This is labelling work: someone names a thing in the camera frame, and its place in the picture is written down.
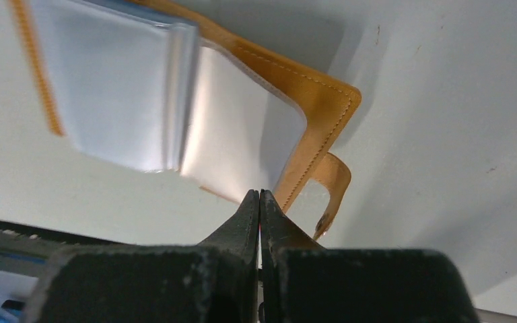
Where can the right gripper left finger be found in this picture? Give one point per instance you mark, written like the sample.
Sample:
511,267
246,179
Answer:
212,281

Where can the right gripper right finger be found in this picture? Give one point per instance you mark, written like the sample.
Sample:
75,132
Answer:
305,282

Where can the orange leather card holder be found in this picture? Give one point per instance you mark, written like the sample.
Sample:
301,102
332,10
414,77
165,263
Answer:
154,86

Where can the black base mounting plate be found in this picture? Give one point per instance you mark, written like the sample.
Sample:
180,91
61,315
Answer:
22,234

